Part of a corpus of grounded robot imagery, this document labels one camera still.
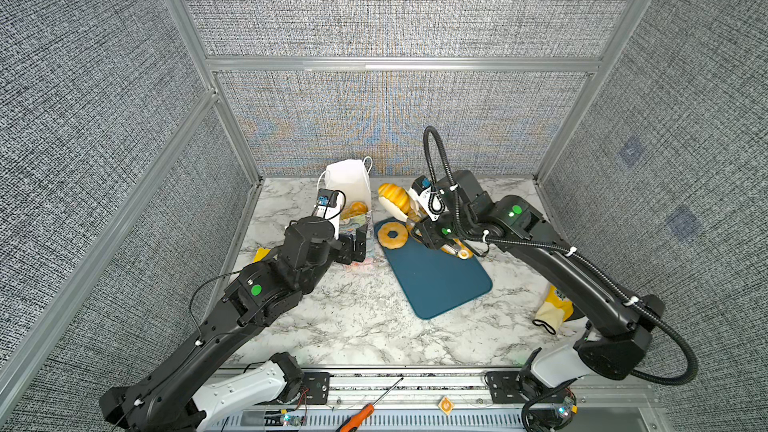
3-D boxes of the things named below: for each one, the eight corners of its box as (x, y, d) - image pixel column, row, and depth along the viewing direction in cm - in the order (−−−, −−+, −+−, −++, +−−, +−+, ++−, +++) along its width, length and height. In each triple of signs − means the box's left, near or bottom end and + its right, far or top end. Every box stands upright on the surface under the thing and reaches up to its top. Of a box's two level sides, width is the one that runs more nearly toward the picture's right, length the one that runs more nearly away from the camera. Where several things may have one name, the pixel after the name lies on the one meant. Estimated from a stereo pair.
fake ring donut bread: (378, 249, 100) (378, 245, 98) (378, 226, 106) (378, 222, 104) (408, 249, 100) (409, 245, 98) (407, 226, 106) (407, 222, 104)
